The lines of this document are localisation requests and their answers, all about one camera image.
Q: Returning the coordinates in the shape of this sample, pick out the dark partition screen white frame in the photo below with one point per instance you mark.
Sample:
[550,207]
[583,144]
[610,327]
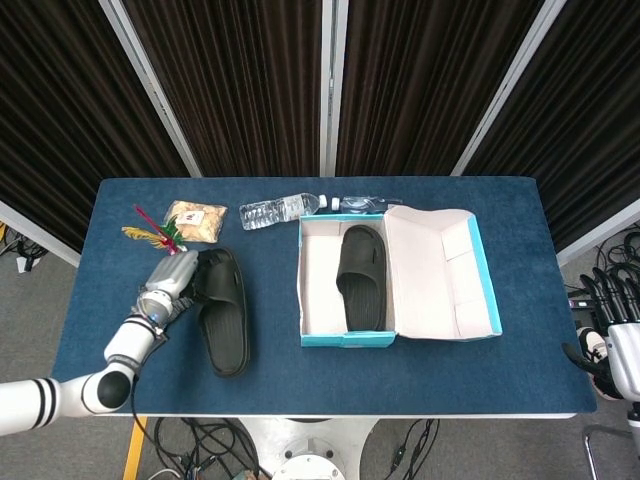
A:
[60,100]
[430,85]
[590,110]
[240,85]

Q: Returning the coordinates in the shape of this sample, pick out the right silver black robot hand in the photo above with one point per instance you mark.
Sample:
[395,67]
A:
[625,360]

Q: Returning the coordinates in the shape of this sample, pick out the clear plastic water bottle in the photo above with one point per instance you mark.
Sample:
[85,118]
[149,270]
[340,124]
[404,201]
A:
[270,212]

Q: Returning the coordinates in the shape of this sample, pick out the clear bag of beige snacks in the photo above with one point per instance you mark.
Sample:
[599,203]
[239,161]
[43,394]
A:
[200,222]

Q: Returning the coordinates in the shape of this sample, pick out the black power strip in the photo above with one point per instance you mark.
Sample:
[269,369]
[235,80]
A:
[580,303]

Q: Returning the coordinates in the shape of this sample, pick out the blue felt table cover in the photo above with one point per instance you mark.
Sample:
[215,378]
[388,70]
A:
[400,380]

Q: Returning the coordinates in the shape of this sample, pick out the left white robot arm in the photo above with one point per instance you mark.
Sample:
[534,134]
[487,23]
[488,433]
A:
[125,340]

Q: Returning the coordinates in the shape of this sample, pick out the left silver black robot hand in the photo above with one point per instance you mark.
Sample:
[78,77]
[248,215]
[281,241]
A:
[172,275]

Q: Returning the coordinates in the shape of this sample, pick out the light blue cardboard shoe box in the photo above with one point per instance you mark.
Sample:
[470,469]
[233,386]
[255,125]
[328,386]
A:
[450,280]

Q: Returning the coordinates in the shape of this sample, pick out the white and black sneaker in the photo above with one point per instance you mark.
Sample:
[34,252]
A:
[587,340]

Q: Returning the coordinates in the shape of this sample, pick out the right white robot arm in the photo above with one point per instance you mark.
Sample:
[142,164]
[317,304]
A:
[635,415]

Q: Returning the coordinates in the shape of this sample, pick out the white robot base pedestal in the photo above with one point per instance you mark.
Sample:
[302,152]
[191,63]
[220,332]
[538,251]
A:
[310,445]

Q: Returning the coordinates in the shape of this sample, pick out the black slide sandal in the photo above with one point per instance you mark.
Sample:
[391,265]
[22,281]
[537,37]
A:
[225,325]
[362,290]

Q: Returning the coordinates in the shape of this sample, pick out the metal chair leg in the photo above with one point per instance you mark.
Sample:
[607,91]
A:
[590,450]

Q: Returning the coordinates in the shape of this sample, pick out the colourful feather shuttlecock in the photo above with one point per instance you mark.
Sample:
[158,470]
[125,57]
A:
[150,217]

